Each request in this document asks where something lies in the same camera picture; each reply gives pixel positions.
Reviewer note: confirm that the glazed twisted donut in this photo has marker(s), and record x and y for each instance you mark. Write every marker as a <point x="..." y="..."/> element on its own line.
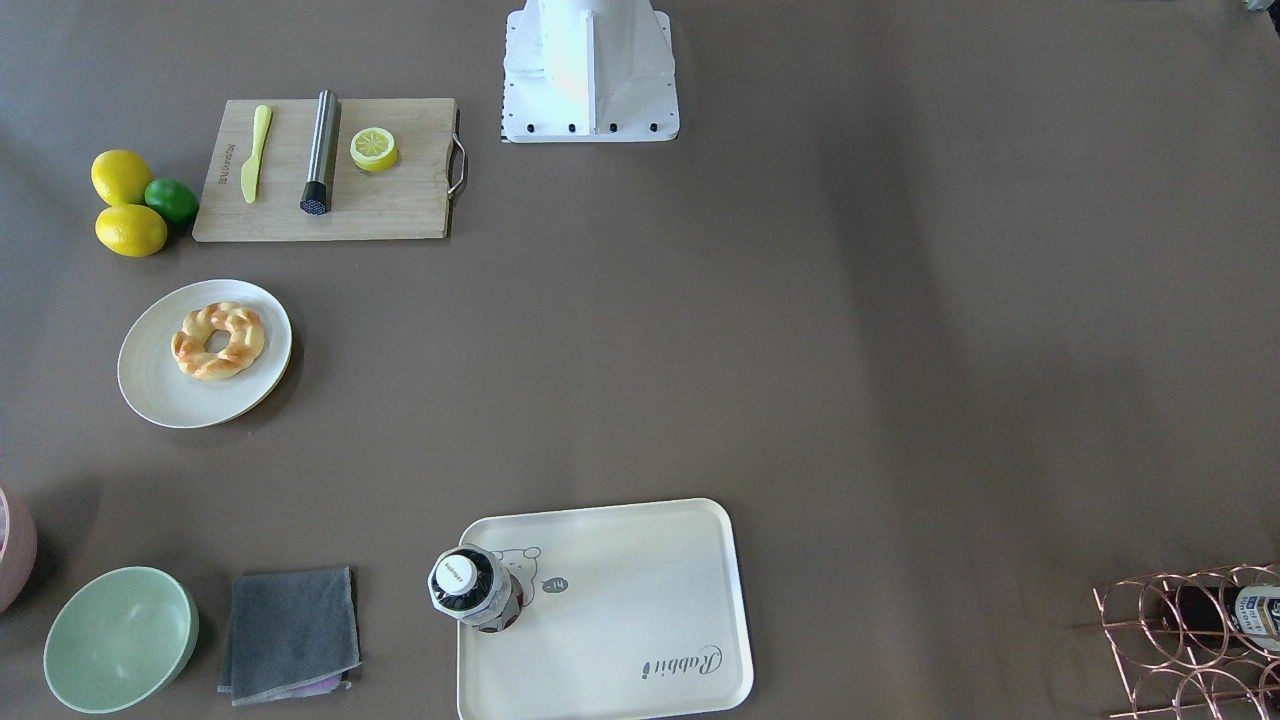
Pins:
<point x="246" y="337"/>

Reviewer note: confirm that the cream Rabbit tray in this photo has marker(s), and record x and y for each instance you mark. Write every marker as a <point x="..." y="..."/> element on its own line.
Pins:
<point x="631" y="611"/>

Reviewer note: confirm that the wooden cutting board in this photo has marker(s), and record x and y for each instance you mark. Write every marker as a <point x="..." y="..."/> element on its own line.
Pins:
<point x="407" y="202"/>

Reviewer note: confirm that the dark drink bottle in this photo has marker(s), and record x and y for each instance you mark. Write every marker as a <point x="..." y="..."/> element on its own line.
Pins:
<point x="471" y="585"/>

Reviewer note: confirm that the half lemon slice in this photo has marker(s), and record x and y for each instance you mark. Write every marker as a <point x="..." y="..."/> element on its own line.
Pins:
<point x="373" y="149"/>

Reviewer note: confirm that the steel cylindrical muddler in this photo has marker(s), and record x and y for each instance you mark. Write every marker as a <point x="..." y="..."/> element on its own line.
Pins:
<point x="317" y="191"/>

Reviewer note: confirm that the grey folded cloth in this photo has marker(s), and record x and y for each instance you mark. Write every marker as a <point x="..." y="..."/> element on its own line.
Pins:
<point x="290" y="635"/>

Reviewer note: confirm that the yellow plastic knife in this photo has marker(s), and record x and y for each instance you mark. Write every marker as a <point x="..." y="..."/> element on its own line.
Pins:
<point x="250" y="171"/>

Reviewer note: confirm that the white round plate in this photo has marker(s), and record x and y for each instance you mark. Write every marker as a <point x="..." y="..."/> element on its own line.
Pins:
<point x="152" y="383"/>

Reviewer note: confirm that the green lime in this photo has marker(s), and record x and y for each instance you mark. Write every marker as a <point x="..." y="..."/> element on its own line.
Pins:
<point x="172" y="200"/>

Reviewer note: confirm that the yellow lemon lower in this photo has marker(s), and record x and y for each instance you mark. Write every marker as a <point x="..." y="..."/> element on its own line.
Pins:
<point x="131" y="230"/>

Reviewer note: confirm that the yellow lemon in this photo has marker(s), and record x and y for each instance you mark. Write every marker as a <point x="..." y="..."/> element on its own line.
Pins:
<point x="131" y="230"/>
<point x="120" y="177"/>

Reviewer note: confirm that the yellow lemon upper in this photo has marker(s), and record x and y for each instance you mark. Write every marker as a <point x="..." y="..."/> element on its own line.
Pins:
<point x="120" y="177"/>

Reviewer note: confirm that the mint green bowl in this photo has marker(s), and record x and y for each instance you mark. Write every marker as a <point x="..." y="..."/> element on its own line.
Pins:
<point x="120" y="639"/>

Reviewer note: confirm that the pink bowl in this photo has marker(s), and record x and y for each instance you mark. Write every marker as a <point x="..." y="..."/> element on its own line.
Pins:
<point x="19" y="549"/>

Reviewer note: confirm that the bottle lying in rack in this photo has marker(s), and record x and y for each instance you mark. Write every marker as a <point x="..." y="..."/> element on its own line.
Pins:
<point x="1225" y="617"/>

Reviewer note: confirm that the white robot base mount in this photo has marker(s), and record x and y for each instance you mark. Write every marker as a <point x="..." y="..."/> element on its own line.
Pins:
<point x="589" y="71"/>

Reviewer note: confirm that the copper wire bottle rack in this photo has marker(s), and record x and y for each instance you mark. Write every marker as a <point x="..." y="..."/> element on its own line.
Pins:
<point x="1164" y="675"/>

